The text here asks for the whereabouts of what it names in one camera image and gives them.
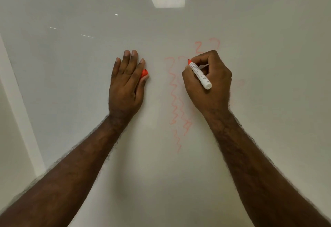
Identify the person's right hand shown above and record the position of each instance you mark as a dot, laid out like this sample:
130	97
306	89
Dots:
217	95

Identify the red whiteboard marker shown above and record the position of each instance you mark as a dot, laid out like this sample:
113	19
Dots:
200	75

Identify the red marker cap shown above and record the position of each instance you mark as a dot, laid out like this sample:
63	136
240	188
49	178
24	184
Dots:
144	73

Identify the white whiteboard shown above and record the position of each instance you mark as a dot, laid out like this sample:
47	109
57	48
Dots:
258	27

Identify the person's right forearm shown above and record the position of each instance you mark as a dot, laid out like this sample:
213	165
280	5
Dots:
258	177

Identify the person's left forearm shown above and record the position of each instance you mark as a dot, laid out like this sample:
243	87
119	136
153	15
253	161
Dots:
64	183

